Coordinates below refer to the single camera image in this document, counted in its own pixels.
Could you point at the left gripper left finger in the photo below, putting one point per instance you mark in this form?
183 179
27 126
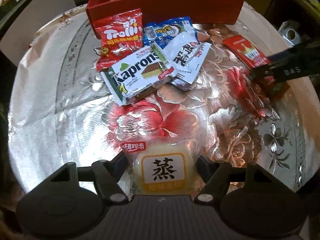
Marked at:
106 177

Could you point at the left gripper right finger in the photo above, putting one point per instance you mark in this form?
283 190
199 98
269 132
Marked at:
216 178

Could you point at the steamed cake packet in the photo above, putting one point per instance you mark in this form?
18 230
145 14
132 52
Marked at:
164 165

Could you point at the red green snack packet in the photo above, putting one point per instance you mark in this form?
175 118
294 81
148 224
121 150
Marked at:
252 57

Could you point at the Kaprons wafer pack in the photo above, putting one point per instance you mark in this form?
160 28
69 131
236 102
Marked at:
139 74

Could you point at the white chicken snack packet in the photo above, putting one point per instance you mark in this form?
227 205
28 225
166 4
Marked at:
187 55

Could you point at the red Trolli candy bag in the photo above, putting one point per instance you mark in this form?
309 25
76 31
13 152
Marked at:
121 35

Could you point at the blue coconut candy bag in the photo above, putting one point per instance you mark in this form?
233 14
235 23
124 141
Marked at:
162 33

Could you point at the floral satin tablecloth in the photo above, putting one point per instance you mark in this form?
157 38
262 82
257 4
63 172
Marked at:
62 111

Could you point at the red cardboard box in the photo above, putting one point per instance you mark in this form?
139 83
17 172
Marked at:
199 11

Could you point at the beige side cabinet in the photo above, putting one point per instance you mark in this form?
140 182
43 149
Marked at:
18 28

